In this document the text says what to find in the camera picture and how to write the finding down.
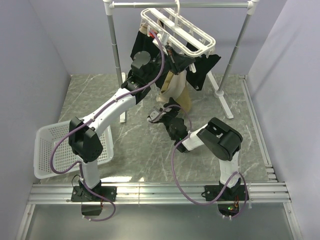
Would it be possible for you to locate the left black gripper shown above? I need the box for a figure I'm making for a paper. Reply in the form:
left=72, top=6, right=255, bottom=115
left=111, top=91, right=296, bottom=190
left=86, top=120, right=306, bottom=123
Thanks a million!
left=145, top=45, right=196, bottom=84

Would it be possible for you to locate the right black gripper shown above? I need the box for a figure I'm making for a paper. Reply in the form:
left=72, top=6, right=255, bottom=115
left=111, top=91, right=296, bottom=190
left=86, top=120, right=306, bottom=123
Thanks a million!
left=159, top=97, right=182, bottom=141

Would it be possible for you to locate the tan underwear with cream waistband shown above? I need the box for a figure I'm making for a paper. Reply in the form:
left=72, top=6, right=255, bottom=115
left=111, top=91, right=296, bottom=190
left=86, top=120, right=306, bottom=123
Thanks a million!
left=156, top=70, right=192, bottom=113

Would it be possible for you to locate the white clip hanger frame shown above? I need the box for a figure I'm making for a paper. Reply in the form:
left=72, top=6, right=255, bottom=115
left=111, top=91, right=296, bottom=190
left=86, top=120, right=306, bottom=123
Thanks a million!
left=140, top=0, right=216, bottom=58

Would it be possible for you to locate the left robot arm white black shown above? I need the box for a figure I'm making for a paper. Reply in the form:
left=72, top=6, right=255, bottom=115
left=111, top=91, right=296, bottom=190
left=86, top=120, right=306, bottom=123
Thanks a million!
left=68, top=46, right=196, bottom=201

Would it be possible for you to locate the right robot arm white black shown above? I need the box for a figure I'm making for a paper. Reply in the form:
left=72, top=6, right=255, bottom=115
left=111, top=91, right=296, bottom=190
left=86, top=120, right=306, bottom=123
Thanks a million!
left=151, top=98, right=243, bottom=200

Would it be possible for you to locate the black hanging garment right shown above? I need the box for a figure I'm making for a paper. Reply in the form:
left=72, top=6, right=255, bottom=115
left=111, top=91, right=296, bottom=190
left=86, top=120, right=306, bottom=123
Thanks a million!
left=186, top=54, right=221, bottom=91

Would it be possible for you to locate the black hanging garments left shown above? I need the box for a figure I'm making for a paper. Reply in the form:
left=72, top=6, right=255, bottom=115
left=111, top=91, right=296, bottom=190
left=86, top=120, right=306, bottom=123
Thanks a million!
left=129, top=21, right=176, bottom=93

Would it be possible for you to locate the metal clothes rack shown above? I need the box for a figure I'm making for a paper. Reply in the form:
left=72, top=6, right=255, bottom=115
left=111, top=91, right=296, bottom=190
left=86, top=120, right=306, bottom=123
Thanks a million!
left=103, top=0, right=259, bottom=119

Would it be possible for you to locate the white plastic laundry basket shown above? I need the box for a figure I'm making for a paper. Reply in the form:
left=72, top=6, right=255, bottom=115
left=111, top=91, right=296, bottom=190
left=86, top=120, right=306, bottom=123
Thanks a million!
left=33, top=121, right=114, bottom=179

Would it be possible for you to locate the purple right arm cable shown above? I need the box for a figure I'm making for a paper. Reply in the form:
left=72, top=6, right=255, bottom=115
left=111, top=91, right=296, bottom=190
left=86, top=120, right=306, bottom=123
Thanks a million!
left=149, top=104, right=250, bottom=219

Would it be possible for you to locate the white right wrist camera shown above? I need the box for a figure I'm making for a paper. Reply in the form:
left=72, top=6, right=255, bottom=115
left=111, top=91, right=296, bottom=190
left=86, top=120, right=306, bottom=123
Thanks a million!
left=147, top=107, right=166, bottom=124

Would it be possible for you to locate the aluminium mounting rail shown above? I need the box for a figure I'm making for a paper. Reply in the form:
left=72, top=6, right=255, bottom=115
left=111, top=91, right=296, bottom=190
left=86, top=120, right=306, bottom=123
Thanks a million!
left=27, top=182, right=291, bottom=205

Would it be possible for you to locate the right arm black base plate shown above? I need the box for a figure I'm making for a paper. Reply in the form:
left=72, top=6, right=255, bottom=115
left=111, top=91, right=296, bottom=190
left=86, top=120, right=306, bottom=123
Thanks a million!
left=201, top=185, right=249, bottom=202

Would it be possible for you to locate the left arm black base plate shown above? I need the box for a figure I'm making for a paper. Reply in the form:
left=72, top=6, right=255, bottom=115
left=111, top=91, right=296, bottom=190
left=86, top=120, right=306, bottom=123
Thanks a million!
left=70, top=185, right=117, bottom=202

